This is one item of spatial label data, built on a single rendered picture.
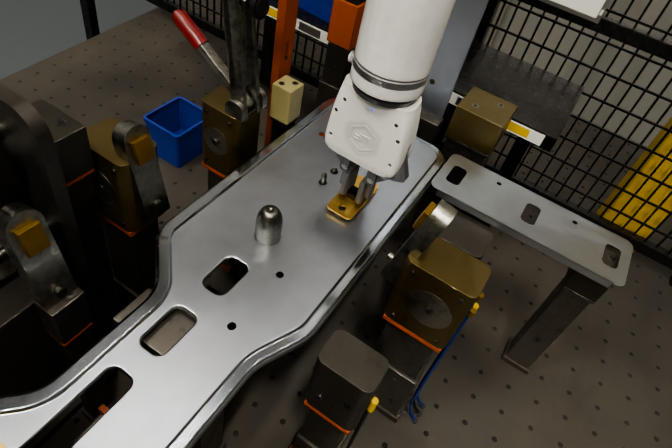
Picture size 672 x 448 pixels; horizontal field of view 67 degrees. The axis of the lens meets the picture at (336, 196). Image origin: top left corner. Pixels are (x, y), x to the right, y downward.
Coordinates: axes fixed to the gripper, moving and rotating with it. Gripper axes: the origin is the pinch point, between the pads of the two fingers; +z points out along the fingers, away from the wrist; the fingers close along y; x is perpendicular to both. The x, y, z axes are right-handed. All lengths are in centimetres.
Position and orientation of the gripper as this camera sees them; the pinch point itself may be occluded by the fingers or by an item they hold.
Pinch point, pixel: (357, 183)
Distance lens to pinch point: 67.6
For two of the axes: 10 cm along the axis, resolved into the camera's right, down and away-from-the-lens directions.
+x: 5.3, -5.4, 6.6
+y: 8.3, 4.8, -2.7
